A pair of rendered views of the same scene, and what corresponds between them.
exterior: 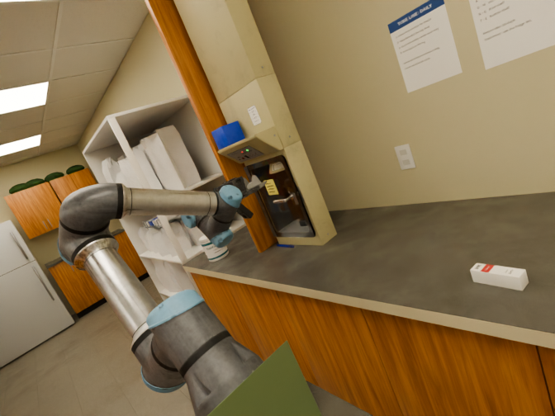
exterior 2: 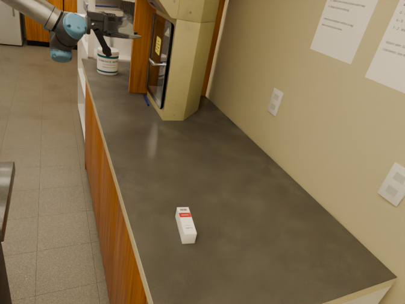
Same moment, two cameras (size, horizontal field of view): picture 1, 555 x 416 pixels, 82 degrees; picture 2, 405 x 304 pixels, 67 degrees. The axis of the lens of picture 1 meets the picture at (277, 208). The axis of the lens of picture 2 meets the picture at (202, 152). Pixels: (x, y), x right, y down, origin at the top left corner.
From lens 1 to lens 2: 53 cm
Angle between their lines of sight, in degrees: 17
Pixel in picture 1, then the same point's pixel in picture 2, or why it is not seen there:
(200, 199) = (40, 9)
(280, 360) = not seen: outside the picture
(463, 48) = (366, 43)
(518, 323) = (143, 256)
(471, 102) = (338, 96)
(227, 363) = not seen: outside the picture
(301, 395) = not seen: outside the picture
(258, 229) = (138, 73)
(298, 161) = (185, 40)
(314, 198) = (179, 79)
